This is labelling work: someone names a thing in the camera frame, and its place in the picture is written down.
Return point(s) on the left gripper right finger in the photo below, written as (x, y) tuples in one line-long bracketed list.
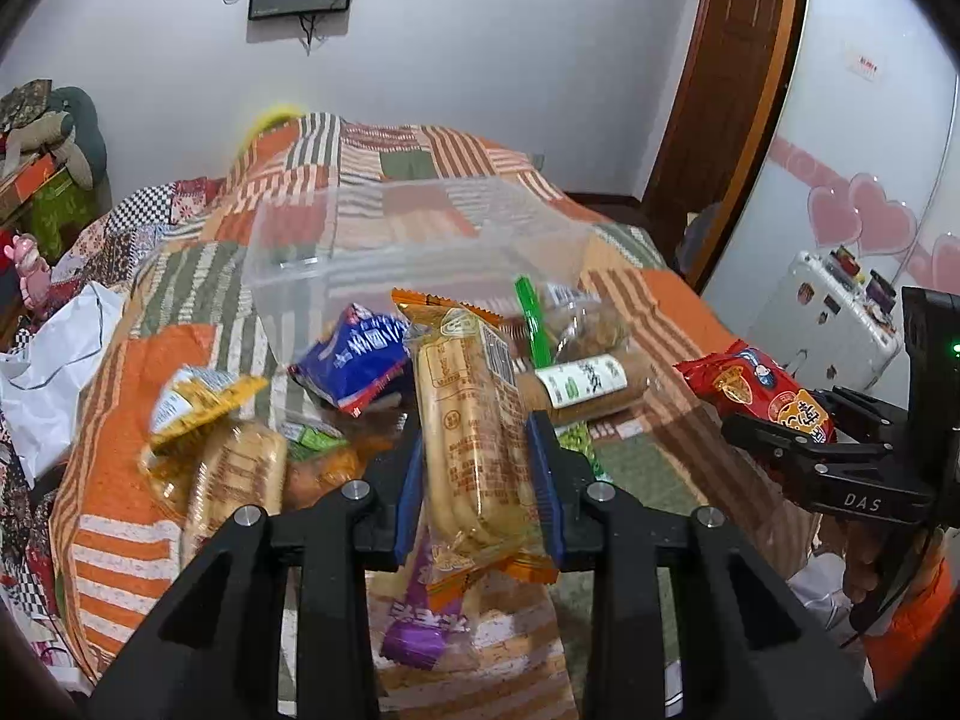
[(748, 648)]

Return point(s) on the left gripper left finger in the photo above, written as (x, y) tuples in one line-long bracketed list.
[(210, 647)]

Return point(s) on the purple biscuit pack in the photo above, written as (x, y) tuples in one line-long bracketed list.
[(414, 635)]

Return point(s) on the red snack bag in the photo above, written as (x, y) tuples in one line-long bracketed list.
[(745, 381)]

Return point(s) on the long biscuit pack orange ends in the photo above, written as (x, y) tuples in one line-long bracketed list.
[(481, 508)]

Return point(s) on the yellow fries snack bag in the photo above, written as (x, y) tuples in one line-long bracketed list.
[(196, 396)]

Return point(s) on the round cracker roll pack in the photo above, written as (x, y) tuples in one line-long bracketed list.
[(588, 388)]

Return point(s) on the blue snack bag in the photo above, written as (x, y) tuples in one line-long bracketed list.
[(353, 366)]

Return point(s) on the clear cookie bag green clip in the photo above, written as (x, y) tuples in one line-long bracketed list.
[(565, 324)]

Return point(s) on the person's right hand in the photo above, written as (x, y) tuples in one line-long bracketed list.
[(862, 545)]

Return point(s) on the white sticker-covered suitcase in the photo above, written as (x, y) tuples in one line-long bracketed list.
[(820, 328)]

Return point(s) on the brown biscuit pack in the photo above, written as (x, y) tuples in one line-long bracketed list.
[(205, 476)]

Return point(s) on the green pea snack packet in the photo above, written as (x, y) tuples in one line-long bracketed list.
[(576, 437)]

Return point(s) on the patchwork striped quilt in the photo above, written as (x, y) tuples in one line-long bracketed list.
[(116, 548)]

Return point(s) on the white plastic bag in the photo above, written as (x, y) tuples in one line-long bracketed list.
[(42, 384)]

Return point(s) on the clear plastic storage box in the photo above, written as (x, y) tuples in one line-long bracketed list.
[(313, 252)]

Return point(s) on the pink plush toy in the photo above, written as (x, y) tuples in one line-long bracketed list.
[(32, 270)]

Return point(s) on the green patterned box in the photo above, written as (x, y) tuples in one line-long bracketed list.
[(56, 214)]

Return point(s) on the yellow pillow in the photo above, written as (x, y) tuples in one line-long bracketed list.
[(273, 130)]

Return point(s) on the orange shoe box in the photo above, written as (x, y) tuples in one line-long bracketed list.
[(19, 186)]

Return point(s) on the grey plush cushion pile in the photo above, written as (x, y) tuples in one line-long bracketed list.
[(63, 121)]

